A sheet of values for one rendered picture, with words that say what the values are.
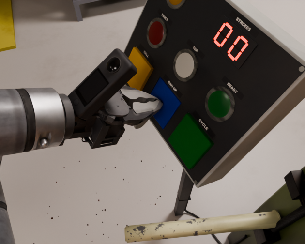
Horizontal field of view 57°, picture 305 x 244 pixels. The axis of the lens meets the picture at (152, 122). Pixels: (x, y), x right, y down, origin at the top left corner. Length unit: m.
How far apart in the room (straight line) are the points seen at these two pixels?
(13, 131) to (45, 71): 1.75
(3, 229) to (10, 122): 0.14
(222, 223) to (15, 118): 0.64
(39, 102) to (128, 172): 1.22
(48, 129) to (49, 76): 1.69
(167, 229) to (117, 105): 0.46
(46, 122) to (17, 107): 0.04
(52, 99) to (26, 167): 1.34
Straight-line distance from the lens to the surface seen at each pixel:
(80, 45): 2.25
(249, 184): 1.64
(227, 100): 0.46
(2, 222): 0.45
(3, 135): 0.39
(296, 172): 0.77
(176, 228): 0.84
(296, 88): 0.42
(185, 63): 0.52
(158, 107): 0.53
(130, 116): 0.47
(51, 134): 0.41
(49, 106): 0.41
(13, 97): 0.40
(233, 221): 0.87
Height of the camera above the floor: 1.46
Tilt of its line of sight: 57 degrees down
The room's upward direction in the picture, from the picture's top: straight up
